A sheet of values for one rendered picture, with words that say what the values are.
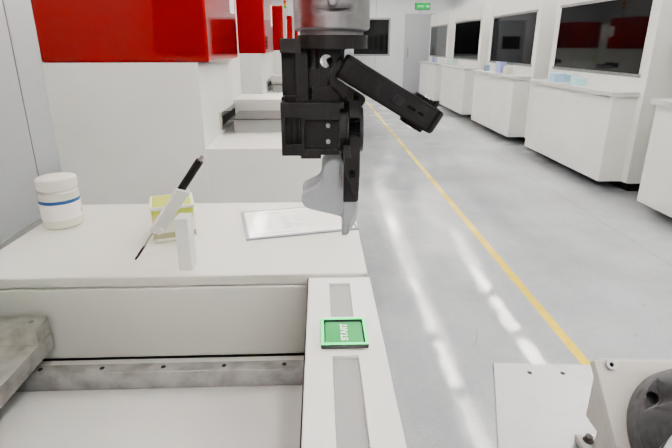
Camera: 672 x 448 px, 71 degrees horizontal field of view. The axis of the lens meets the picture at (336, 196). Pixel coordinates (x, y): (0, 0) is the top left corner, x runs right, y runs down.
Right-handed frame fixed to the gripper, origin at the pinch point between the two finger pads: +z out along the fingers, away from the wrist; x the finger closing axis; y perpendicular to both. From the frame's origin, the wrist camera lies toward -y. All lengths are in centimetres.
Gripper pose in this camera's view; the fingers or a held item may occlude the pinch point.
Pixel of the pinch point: (351, 223)
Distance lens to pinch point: 52.7
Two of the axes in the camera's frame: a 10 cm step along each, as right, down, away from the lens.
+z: 0.0, 9.5, 3.1
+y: -10.0, 0.1, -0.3
